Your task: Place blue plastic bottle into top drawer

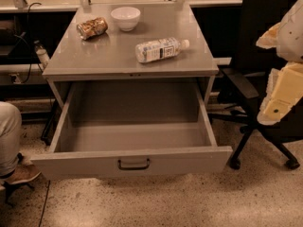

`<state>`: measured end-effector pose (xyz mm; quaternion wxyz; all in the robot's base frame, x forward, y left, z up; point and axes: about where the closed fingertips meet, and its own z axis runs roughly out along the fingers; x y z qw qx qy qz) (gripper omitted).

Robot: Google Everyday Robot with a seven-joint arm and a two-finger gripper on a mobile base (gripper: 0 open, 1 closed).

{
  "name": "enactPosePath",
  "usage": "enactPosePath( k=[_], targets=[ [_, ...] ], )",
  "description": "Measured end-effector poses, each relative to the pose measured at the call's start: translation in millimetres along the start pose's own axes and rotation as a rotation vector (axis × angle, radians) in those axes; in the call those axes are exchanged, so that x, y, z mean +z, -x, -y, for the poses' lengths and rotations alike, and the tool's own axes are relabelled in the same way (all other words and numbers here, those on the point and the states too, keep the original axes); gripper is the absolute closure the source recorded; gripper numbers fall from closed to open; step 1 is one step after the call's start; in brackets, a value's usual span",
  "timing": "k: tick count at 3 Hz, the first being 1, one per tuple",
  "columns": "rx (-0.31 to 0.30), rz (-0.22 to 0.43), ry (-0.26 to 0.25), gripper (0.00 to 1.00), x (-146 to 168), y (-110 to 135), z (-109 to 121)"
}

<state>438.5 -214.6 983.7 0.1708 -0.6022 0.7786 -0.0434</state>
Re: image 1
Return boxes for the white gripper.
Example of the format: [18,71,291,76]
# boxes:
[256,0,303,125]

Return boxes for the clear plastic water bottle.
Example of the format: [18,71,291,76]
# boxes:
[135,37,190,63]

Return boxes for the open grey top drawer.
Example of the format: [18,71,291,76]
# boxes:
[31,79,232,180]

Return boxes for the small bottle beside cabinet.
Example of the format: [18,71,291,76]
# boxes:
[34,40,49,68]

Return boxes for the black office chair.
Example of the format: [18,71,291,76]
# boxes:
[208,0,303,169]

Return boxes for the white ceramic bowl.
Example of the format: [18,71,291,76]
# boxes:
[111,7,141,31]

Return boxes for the crushed gold can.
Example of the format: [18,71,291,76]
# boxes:
[77,17,108,40]

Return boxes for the person's leg in beige trousers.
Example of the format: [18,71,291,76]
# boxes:
[0,102,22,178]

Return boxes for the brown shoe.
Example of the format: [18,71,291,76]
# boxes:
[3,165,41,185]

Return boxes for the black drawer handle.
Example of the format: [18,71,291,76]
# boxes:
[117,158,150,171]

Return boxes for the black cable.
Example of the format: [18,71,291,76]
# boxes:
[12,2,44,84]

